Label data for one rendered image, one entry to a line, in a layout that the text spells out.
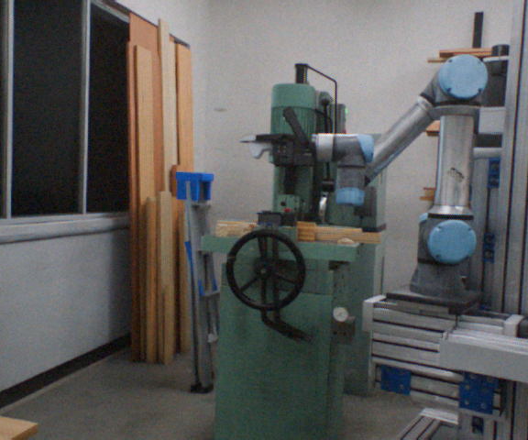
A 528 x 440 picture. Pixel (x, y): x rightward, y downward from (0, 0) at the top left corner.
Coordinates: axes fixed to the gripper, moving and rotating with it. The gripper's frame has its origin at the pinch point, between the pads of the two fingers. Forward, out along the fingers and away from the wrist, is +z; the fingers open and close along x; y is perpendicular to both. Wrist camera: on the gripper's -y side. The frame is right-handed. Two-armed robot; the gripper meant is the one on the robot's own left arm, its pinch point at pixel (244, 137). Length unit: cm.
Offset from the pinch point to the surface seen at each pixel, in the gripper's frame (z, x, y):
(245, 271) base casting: 7, 66, 39
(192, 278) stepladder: 47, 150, 47
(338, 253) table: -28, 60, 31
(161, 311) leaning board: 75, 193, 70
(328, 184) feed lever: -23, 85, 2
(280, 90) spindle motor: -4, 65, -32
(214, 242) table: 20, 66, 28
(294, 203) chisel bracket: -10, 73, 11
